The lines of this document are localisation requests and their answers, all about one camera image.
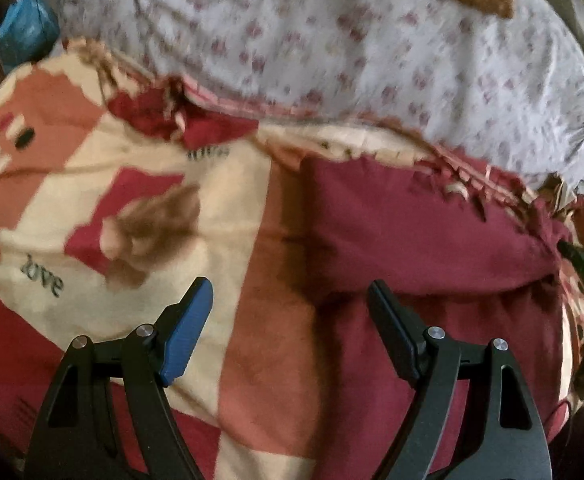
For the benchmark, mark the white floral quilt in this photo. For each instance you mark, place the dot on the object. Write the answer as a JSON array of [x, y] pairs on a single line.
[[322, 50]]

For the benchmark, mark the maroon small garment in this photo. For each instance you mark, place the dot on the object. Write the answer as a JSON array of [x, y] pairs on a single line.
[[422, 240]]

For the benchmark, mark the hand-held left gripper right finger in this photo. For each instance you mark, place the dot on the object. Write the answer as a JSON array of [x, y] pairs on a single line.
[[396, 332]]

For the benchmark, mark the red cream checkered printed blanket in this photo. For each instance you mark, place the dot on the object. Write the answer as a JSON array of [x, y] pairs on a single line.
[[121, 170]]

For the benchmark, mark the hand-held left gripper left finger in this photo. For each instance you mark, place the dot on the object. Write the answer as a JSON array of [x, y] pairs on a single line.
[[187, 332]]

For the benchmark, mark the blue plastic bag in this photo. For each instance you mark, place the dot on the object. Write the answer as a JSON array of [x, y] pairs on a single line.
[[24, 25]]

